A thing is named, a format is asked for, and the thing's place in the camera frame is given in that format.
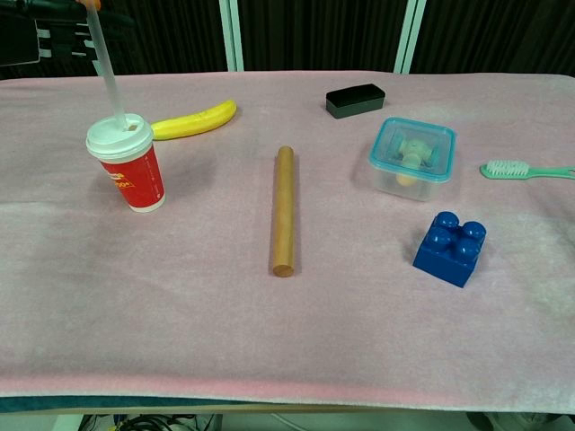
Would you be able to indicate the left black grey robot hand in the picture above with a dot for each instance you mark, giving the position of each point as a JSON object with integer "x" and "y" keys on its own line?
{"x": 58, "y": 40}

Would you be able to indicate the translucent plastic straw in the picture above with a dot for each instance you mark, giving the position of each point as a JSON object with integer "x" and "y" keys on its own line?
{"x": 110, "y": 81}

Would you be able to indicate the red paper cup white lid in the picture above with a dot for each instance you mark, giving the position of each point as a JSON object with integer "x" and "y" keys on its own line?
{"x": 132, "y": 170}

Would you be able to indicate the yellow banana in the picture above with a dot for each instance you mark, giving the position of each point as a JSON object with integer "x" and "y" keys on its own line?
{"x": 193, "y": 122}

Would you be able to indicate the wooden cylindrical rod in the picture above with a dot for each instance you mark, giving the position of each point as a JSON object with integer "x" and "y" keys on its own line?
{"x": 284, "y": 211}

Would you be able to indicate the black rectangular box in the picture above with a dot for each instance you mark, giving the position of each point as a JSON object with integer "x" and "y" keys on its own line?
{"x": 355, "y": 101}

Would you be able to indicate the beige toy figure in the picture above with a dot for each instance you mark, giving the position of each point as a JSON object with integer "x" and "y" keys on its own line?
{"x": 412, "y": 155}

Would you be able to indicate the pink cloth table cover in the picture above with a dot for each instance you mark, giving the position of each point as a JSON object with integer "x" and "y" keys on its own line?
{"x": 287, "y": 336}

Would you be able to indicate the clear container teal lid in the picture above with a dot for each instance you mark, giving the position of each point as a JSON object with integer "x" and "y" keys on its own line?
{"x": 411, "y": 179}

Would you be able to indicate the blue building block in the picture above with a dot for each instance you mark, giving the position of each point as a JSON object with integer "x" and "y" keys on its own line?
{"x": 449, "y": 258}

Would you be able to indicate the green brush white bristles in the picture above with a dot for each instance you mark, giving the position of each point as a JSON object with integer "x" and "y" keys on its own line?
{"x": 507, "y": 169}

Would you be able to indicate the white partition post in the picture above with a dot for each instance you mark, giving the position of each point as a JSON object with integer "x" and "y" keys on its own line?
{"x": 409, "y": 36}
{"x": 232, "y": 36}

